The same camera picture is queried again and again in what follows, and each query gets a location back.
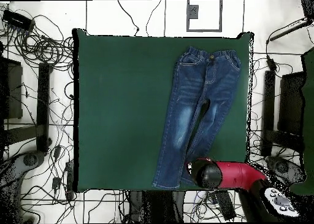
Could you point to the blue denim jeans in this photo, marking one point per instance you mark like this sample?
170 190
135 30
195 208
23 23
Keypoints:
196 98

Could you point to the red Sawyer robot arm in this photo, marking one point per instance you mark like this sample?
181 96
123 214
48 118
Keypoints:
233 175

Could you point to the black rectangular box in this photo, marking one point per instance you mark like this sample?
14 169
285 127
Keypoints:
225 205

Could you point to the grey wheeled base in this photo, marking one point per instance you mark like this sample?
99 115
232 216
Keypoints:
14 170
282 167

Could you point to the dark green table cloth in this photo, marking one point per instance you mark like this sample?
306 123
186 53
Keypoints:
110 111

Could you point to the black equipment stand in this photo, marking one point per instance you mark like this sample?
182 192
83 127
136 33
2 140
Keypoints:
43 98
292 103

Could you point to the black power adapter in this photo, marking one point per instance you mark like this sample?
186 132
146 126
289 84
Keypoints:
57 152
56 183
271 63

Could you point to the dark grey square plate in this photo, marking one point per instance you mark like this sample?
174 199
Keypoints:
193 11

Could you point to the black rod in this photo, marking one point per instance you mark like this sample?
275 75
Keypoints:
287 31

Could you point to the black power strip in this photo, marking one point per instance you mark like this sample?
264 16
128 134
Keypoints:
17 19

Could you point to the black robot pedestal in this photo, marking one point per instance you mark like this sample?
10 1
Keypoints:
157 206

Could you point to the grey square frame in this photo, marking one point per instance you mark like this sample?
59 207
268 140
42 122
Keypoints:
204 30

